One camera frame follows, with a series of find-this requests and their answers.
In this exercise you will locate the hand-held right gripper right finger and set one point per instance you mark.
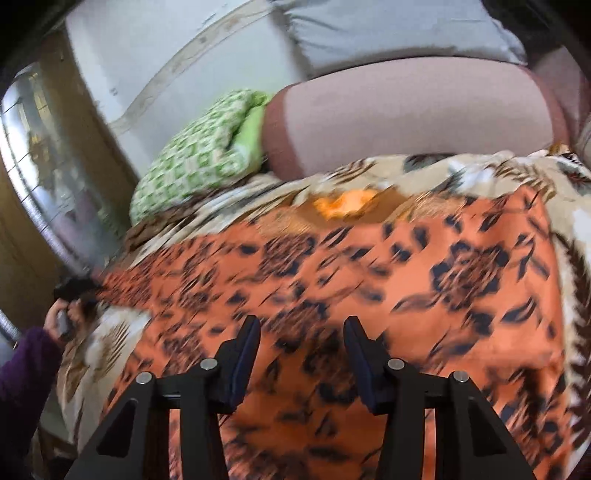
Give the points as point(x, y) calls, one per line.
point(356, 355)

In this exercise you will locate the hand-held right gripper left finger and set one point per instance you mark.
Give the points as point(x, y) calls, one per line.
point(247, 350)

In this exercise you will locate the orange floral print garment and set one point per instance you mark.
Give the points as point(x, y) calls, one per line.
point(323, 277)

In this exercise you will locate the person's left forearm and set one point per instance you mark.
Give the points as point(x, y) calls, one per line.
point(23, 392)

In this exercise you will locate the person's left hand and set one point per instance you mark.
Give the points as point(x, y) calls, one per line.
point(78, 318)

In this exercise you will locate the green patterned pillow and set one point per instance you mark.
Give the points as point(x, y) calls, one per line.
point(184, 161)

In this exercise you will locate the beige leaf print blanket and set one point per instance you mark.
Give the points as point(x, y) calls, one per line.
point(508, 175)

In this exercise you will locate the pink pillow with brown border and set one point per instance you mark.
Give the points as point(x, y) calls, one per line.
point(392, 115)

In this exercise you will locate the grey pillow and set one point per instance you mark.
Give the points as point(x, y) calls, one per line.
point(392, 32)

